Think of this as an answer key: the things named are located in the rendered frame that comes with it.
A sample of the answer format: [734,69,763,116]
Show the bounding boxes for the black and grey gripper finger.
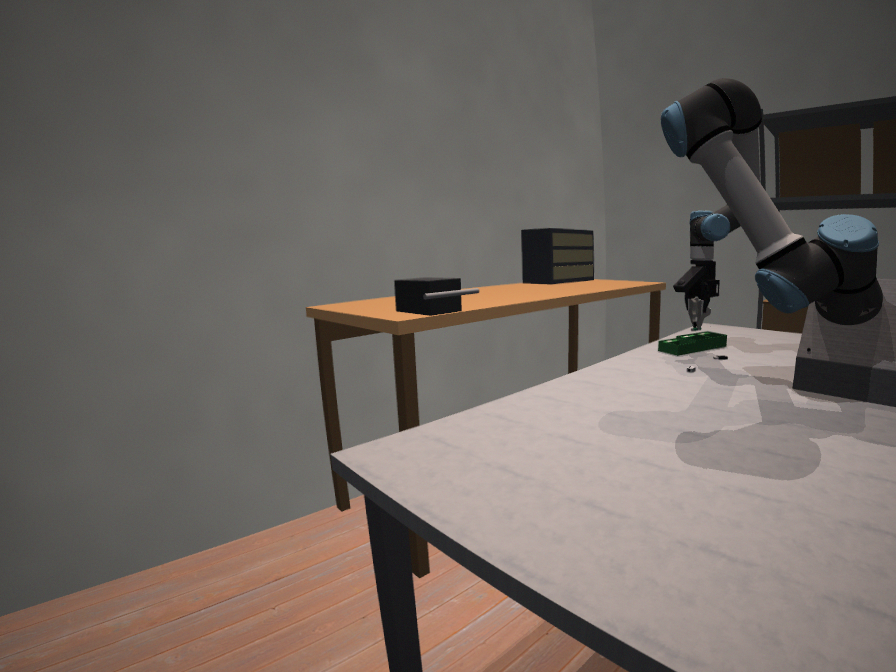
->
[696,290,711,330]
[685,292,699,328]

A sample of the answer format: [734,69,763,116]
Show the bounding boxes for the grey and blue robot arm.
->
[661,78,883,325]

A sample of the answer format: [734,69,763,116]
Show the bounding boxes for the green rack of bins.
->
[658,331,727,356]

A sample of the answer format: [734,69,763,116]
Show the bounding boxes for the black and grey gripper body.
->
[687,260,720,299]

